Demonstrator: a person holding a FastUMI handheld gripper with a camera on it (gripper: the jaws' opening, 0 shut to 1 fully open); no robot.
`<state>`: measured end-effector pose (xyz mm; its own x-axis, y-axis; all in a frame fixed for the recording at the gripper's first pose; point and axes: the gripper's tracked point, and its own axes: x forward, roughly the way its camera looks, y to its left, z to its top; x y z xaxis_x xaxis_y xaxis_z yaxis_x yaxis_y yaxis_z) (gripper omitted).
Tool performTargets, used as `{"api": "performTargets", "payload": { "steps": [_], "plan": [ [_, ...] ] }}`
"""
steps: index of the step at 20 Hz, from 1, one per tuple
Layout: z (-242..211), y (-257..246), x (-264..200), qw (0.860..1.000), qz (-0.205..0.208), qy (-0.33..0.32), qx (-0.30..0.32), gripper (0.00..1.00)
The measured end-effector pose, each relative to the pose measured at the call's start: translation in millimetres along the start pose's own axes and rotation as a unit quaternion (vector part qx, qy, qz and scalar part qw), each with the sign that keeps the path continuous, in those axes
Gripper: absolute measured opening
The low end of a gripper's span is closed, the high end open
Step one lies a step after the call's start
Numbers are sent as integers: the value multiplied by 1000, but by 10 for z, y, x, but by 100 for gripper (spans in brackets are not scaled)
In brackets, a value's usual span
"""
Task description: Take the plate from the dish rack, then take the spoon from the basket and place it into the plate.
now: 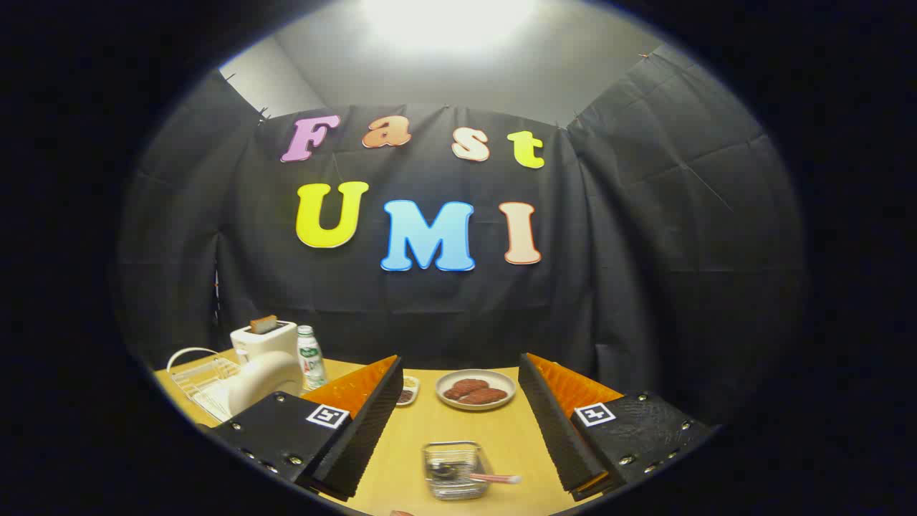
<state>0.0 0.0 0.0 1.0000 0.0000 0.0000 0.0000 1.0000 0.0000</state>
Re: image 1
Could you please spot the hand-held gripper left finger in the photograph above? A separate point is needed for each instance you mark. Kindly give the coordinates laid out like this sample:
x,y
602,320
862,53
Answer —
x,y
365,430

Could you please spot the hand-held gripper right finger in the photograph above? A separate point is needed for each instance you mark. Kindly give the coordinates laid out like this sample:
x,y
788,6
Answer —
x,y
555,423

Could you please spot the white compartment snack dish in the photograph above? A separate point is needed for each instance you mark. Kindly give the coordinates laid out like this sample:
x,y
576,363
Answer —
x,y
408,393

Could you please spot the beige plate with meat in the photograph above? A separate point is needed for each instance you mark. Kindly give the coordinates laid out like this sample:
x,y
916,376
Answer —
x,y
498,381

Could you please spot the brown meat piece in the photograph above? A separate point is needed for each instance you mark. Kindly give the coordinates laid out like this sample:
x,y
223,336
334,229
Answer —
x,y
486,396
467,387

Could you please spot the white green-label milk bottle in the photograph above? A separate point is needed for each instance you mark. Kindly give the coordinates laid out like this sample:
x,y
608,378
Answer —
x,y
310,358

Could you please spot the white toaster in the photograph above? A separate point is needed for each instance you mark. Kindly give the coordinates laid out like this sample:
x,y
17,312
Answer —
x,y
269,345

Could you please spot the brown bread slice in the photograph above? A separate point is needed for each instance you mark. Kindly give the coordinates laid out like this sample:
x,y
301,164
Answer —
x,y
263,324

